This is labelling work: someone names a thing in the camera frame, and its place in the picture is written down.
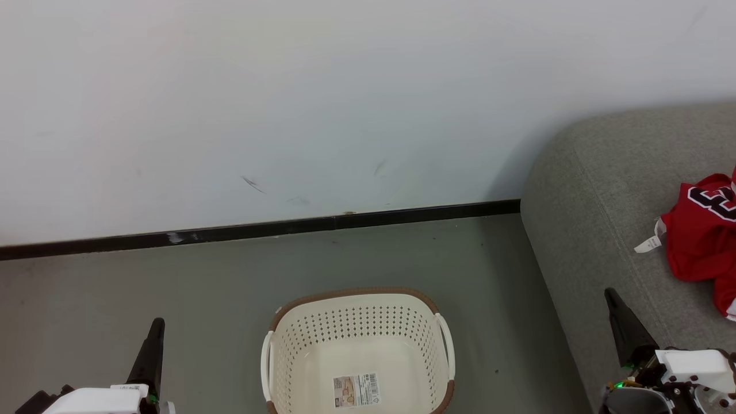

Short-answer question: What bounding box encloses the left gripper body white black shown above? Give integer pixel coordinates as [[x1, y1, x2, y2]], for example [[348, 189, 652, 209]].
[[14, 383, 175, 414]]

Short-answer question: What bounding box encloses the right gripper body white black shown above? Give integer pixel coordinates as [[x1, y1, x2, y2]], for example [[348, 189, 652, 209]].
[[598, 346, 736, 414]]

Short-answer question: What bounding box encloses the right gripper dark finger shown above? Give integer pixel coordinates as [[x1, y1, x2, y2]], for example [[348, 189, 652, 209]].
[[604, 287, 660, 368]]

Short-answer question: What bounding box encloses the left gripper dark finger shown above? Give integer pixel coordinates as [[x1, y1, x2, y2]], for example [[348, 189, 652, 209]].
[[126, 317, 166, 386]]

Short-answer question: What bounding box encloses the red garment with white trim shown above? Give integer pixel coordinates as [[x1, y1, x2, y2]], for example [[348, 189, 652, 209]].
[[713, 275, 736, 321]]

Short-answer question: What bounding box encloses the red jersey with black number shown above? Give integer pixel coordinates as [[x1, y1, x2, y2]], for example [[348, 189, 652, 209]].
[[634, 167, 736, 282]]

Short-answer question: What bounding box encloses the grey fabric sofa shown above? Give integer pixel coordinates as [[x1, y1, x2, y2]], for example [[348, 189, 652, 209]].
[[520, 103, 736, 414]]

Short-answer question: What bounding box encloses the black baseboard strip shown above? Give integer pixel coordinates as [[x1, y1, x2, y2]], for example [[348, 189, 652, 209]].
[[0, 198, 521, 261]]

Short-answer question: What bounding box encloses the cream perforated laundry basket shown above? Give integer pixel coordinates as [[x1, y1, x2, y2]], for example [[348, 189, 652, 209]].
[[260, 287, 456, 414]]

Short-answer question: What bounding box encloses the paper product label sticker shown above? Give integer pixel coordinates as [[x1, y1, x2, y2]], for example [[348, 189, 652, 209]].
[[332, 373, 381, 409]]

